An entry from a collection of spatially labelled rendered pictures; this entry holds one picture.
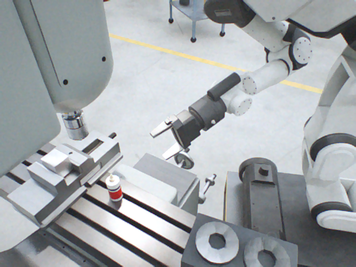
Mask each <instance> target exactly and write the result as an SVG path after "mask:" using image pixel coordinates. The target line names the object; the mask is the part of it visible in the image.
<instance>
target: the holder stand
mask: <svg viewBox="0 0 356 267"><path fill-rule="evenodd" d="M297 263H298V246H297V245H295V244H292V243H289V242H286V241H283V240H280V239H278V238H275V237H272V236H269V235H265V234H262V233H259V232H257V231H254V230H250V229H247V228H244V227H242V226H238V225H235V224H232V223H229V222H226V221H223V220H220V219H217V218H214V217H211V216H207V215H204V214H202V213H197V216H196V219H195V221H194V224H193V227H192V229H191V232H190V235H189V238H188V240H187V243H186V246H185V250H184V253H183V255H182V258H181V267H297Z"/></svg>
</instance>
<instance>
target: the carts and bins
mask: <svg viewBox="0 0 356 267"><path fill-rule="evenodd" d="M205 2H206V0H176V1H172V0H169V7H170V18H169V20H168V22H169V23H173V21H174V19H173V18H172V5H173V6H174V7H175V8H177V9H178V10H179V11H180V12H182V13H183V14H184V15H185V16H187V17H188V18H189V19H191V20H192V37H191V39H190V41H191V43H195V42H196V38H195V26H196V21H200V20H205V19H209V18H208V17H207V15H206V14H205V12H204V4H205ZM224 30H225V24H222V28H221V32H220V36H221V37H224V36H225V32H224Z"/></svg>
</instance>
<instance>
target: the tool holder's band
mask: <svg viewBox="0 0 356 267"><path fill-rule="evenodd" d="M83 117H84V113H83V110H81V111H80V112H79V113H78V114H77V115H75V116H65V115H62V119H63V121H64V122H65V123H77V122H80V121H81V120H82V119H83Z"/></svg>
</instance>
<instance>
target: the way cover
mask: <svg viewBox="0 0 356 267"><path fill-rule="evenodd" d="M36 233H37V234H36ZM47 236H48V237H47ZM49 236H50V237H49ZM48 241H49V242H48ZM31 244H32V245H31ZM17 247H18V248H17ZM36 247H38V248H36ZM39 249H40V250H39ZM10 254H11V255H10ZM49 254H50V255H49ZM70 255H71V256H70ZM82 256H83V257H82ZM18 259H19V261H18ZM0 260H1V261H0V267H69V266H70V267H99V266H98V265H96V264H95V263H93V262H92V261H91V260H90V259H88V258H86V257H85V256H84V255H82V254H80V253H78V252H77V251H75V250H74V249H72V248H71V247H69V246H68V245H66V244H65V243H63V242H62V241H61V240H59V239H57V238H56V237H55V236H53V235H52V234H50V233H49V232H46V231H44V230H41V229H40V228H39V229H37V230H36V231H35V232H33V233H32V234H31V235H29V236H28V237H26V238H24V239H23V240H22V241H21V242H20V243H18V244H17V245H16V246H14V247H12V248H10V249H8V250H5V251H1V252H0ZM77 260H78V262H76V261H77ZM39 261H40V262H39ZM52 261H54V262H52ZM74 261H75V262H74ZM48 262H49V263H48ZM19 264H20V265H19ZM69 264H70V265H69ZM84 264H85V266H84ZM93 265H94V266H93Z"/></svg>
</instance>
